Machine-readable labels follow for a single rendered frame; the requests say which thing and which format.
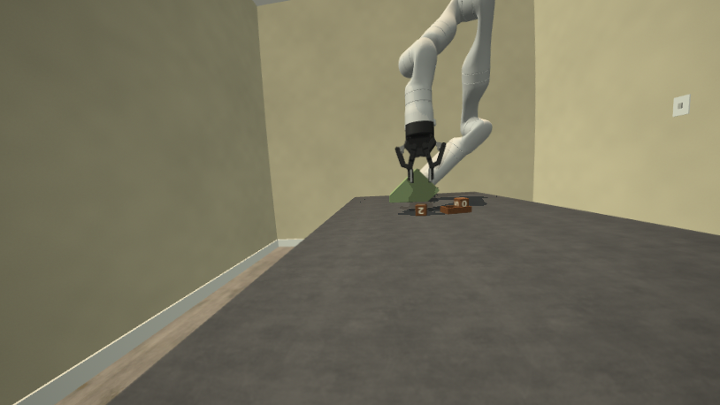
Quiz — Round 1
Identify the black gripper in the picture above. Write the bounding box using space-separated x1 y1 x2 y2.
395 121 447 183

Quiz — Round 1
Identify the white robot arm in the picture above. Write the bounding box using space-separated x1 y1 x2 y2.
398 0 495 185

